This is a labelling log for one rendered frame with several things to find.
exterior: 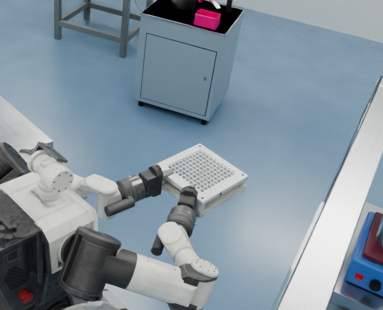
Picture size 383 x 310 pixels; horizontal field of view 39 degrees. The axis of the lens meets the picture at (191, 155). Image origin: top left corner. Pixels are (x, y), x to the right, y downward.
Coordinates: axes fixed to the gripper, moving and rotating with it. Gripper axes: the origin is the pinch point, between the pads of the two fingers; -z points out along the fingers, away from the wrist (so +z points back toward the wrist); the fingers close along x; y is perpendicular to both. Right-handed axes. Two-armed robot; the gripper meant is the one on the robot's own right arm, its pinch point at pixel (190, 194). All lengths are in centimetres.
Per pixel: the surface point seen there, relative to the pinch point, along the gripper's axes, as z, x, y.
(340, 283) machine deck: 47, -24, 43
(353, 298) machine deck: 51, -24, 46
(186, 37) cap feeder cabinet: -209, 39, -43
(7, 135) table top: -30, 17, -83
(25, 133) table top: -34, 17, -76
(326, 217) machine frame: 70, -62, 30
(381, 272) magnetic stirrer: 47, -31, 50
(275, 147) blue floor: -200, 107, 35
